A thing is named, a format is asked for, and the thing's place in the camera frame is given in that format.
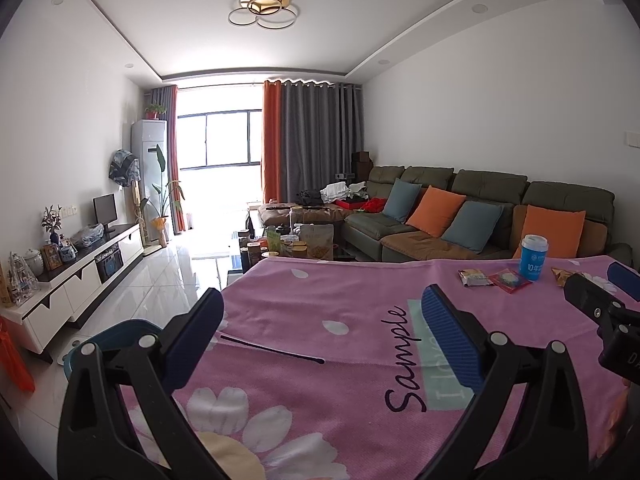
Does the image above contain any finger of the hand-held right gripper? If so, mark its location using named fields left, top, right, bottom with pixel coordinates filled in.
left=563, top=272, right=632, bottom=332
left=606, top=261, right=640, bottom=304

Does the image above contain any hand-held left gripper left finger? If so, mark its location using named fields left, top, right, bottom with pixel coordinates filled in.
left=56, top=287, right=225, bottom=480

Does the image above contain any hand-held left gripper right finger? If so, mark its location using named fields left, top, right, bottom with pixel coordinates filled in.
left=421, top=284, right=592, bottom=480

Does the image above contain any teal trash bin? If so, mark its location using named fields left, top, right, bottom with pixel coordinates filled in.
left=62, top=318, right=167, bottom=387

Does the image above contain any pale snack packet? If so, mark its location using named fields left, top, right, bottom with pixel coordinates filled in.
left=458, top=268, right=495, bottom=288

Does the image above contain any blue cup with white lid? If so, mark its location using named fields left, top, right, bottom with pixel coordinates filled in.
left=518, top=233, right=550, bottom=281

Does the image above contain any orange cushion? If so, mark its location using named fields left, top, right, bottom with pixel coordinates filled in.
left=512, top=204, right=587, bottom=262
left=405, top=185, right=467, bottom=239

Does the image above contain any thin black stick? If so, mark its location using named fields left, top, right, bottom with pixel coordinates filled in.
left=219, top=334, right=326, bottom=365

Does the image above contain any red snack packet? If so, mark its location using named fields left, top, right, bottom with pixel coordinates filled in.
left=487, top=268, right=533, bottom=295

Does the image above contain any glass coffee table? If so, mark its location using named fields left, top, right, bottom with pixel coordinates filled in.
left=226, top=227, right=352, bottom=282

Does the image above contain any green brown corner sofa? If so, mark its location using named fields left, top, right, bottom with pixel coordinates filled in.
left=256, top=164, right=634, bottom=264

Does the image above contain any blue cushion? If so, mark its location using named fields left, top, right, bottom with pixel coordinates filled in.
left=441, top=200, right=505, bottom=254
left=382, top=177, right=424, bottom=224

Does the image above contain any white black tv cabinet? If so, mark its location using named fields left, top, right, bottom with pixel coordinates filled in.
left=0, top=222, right=145, bottom=362

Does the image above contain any pink flower printed blanket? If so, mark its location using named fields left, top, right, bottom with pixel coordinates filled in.
left=119, top=254, right=640, bottom=480

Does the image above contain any clear plastic bag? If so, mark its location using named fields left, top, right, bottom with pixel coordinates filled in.
left=69, top=224, right=105, bottom=249

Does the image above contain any tall green floor plant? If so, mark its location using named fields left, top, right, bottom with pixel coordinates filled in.
left=149, top=143, right=187, bottom=247

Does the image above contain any black monitor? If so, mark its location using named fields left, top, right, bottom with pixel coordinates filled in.
left=92, top=193, right=119, bottom=234

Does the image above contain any ship model in case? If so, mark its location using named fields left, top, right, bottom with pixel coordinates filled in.
left=7, top=252, right=40, bottom=307

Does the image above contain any white standing air conditioner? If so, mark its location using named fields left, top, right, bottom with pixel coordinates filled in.
left=130, top=119, right=168, bottom=247

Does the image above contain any orange plastic bag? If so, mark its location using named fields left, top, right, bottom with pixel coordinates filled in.
left=0, top=316, right=36, bottom=394

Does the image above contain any narrow grey orange curtain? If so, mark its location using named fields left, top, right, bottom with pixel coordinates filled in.
left=149, top=85, right=189, bottom=234

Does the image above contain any blue vase with branches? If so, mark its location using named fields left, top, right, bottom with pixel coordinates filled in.
left=40, top=204, right=64, bottom=247

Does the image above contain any cloth covered standing fan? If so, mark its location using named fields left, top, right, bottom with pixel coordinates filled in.
left=108, top=147, right=141, bottom=233

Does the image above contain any white clothes pile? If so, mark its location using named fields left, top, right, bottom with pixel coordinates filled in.
left=319, top=182, right=352, bottom=204

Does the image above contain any yellow printed box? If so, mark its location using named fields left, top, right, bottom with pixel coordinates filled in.
left=0, top=264, right=14, bottom=309

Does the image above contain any dark brown box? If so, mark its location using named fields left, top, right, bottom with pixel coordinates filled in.
left=351, top=151, right=374, bottom=181

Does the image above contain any window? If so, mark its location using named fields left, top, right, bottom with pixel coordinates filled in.
left=177, top=110, right=264, bottom=171

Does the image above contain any wide orange grey curtain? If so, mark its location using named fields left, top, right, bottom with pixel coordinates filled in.
left=261, top=78, right=365, bottom=207

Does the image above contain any picture frame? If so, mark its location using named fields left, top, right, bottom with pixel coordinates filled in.
left=39, top=243, right=64, bottom=271

